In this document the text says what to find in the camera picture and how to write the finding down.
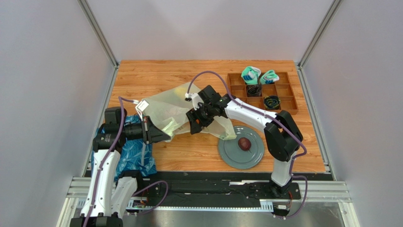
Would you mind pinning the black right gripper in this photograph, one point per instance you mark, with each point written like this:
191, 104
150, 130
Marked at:
199, 115

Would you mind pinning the teal white sock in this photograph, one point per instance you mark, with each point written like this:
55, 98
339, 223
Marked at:
269, 77
251, 75

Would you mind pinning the black rolled sock upper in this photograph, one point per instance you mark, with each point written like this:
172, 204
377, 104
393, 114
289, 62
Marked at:
254, 90

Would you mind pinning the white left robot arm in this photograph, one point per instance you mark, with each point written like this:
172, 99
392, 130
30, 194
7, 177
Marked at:
107, 200

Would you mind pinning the pale yellow plastic bag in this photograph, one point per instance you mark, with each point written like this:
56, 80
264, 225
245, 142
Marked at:
167, 110

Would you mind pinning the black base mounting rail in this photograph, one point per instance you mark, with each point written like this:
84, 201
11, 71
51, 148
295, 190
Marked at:
217, 190

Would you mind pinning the brown compartment tray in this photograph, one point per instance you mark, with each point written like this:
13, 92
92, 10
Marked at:
281, 88

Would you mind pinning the dark red fake plum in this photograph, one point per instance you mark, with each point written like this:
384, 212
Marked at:
244, 144

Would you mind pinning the teal white sock right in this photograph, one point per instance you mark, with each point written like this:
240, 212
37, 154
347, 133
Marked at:
269, 77

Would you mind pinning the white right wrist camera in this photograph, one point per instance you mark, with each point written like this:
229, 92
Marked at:
195, 99

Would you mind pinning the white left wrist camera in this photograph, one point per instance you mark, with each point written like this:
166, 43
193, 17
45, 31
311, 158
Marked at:
140, 107

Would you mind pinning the blue leaf-pattern cloth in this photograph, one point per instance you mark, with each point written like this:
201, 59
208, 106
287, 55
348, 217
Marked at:
136, 155

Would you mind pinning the teal white sock left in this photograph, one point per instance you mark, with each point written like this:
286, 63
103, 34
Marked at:
251, 75

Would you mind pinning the grey round plate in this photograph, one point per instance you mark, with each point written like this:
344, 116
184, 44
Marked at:
232, 154

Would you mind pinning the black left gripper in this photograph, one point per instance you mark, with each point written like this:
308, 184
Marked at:
150, 133

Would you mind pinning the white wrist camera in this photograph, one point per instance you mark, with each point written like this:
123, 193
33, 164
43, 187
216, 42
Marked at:
140, 107
195, 99

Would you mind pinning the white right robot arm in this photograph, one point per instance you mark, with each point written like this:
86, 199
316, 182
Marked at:
282, 135

